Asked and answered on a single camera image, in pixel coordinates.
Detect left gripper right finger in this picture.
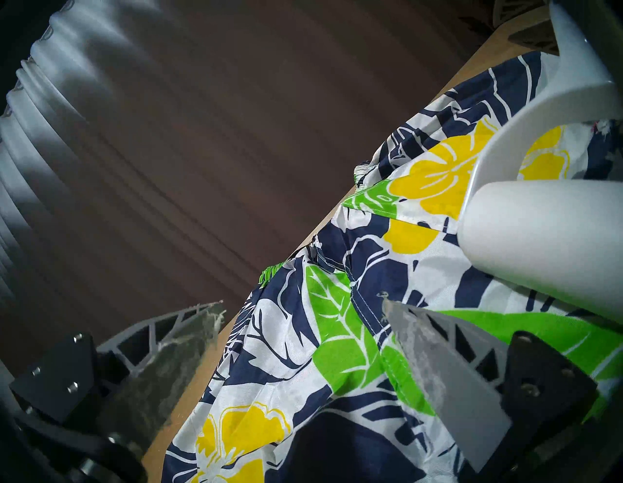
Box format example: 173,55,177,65
382,298,600,475

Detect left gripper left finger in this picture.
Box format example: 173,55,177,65
9,301,227,461

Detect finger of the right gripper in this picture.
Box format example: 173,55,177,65
493,0,547,26
509,22,560,55

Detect floral print shorts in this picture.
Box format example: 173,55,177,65
161,51,623,483

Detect white lint roller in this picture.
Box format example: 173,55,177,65
457,0,623,326

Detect grey pleated curtain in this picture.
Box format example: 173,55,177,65
0,0,550,375

